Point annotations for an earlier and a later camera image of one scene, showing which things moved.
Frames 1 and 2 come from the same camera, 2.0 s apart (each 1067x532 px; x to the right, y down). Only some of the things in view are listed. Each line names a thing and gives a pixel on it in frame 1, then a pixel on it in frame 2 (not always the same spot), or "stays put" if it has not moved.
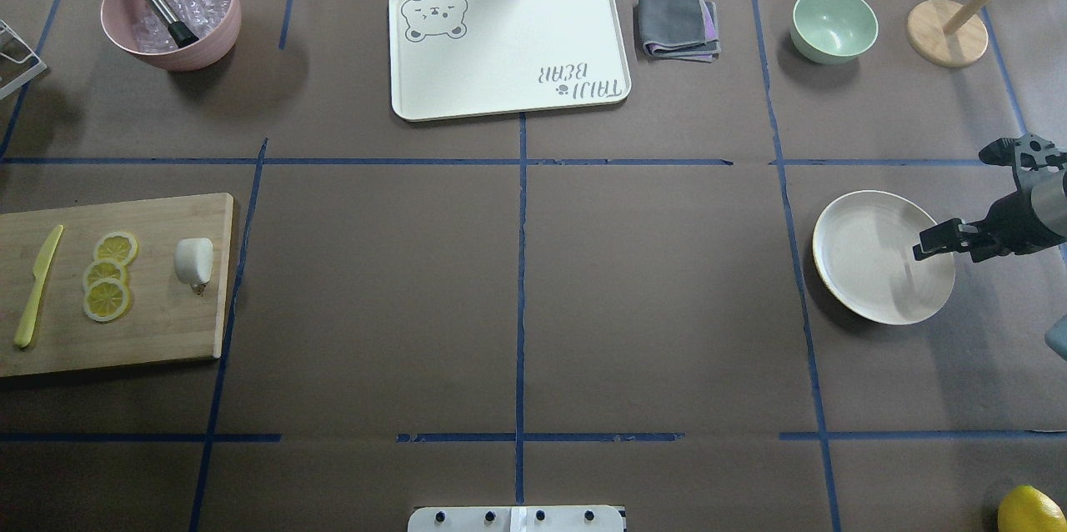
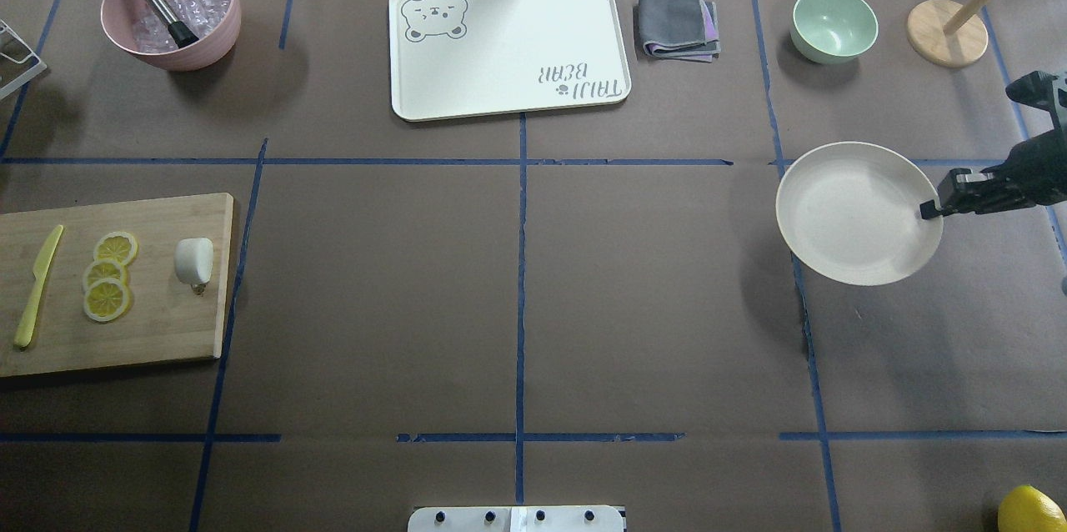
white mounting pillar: [517, 519] stays put
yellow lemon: [1026, 509] stays put
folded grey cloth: [677, 22] stays put
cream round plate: [863, 250] to [851, 212]
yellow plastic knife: [40, 271] stays put
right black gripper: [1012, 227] to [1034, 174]
